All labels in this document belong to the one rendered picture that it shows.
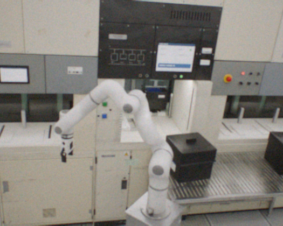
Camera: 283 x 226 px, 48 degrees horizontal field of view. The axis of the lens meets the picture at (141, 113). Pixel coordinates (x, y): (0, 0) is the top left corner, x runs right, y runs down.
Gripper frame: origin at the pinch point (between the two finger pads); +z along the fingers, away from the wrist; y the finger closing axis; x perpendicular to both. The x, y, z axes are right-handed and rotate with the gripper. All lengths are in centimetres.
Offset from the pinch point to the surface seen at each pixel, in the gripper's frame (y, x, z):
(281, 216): 124, -173, 101
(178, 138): 54, -65, 0
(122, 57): 56, -17, -55
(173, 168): 40, -65, 18
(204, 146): 48, -84, 0
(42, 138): 42, 41, 15
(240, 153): 96, -117, 25
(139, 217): -10, -52, 25
